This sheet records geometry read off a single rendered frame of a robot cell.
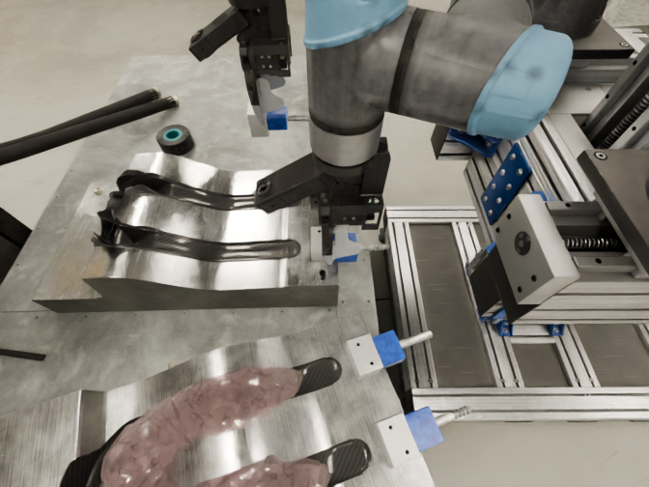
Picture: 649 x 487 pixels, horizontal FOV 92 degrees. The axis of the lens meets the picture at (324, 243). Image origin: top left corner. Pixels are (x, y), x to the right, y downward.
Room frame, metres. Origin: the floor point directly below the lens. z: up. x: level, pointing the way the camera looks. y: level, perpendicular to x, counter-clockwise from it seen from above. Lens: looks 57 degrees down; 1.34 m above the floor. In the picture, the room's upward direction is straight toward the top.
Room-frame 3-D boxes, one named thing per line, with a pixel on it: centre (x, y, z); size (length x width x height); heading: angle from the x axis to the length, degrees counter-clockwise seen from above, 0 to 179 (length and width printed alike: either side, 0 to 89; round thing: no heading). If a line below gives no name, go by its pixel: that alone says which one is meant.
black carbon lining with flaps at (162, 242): (0.32, 0.21, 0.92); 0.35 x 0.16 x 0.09; 92
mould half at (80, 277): (0.33, 0.23, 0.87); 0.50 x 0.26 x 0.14; 92
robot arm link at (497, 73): (0.26, -0.12, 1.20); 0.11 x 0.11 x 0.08; 68
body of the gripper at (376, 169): (0.28, -0.03, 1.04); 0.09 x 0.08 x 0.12; 92
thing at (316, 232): (0.28, -0.04, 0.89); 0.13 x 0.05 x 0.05; 91
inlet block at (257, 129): (0.57, 0.09, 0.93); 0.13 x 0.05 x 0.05; 92
